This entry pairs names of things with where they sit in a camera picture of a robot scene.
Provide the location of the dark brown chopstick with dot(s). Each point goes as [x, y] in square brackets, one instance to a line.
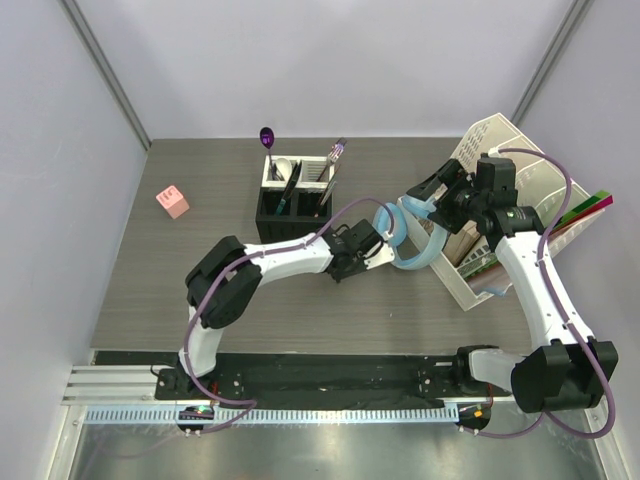
[330, 187]

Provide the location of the white desk file organizer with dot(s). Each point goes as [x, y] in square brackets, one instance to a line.
[468, 265]

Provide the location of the aluminium frame rail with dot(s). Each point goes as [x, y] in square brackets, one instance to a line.
[141, 394]

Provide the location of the large white ceramic spoon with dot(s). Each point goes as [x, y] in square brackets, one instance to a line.
[285, 168]

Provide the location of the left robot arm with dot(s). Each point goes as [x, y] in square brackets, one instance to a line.
[222, 284]

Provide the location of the pink cube power adapter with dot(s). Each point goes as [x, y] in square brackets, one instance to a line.
[173, 201]

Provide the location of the light blue headphones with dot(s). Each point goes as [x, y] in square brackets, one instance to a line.
[402, 220]

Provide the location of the rose gold chopstick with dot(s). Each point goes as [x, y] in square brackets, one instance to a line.
[318, 208]

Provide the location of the black slotted utensil caddy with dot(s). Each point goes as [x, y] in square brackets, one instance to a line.
[301, 215]

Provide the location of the black knife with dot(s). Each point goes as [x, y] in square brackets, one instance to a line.
[290, 185]

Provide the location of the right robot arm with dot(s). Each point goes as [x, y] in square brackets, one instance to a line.
[568, 368]

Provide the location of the green patterned chopstick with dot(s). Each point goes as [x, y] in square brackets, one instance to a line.
[281, 207]

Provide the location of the green and magenta folders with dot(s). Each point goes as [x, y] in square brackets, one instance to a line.
[596, 202]

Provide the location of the purple iridescent spoon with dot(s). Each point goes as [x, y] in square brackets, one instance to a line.
[267, 139]

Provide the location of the black mounting base plate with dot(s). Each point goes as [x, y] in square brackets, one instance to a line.
[321, 379]

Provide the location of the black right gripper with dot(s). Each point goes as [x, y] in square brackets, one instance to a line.
[450, 174]

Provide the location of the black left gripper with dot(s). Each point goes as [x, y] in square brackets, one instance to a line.
[339, 276]

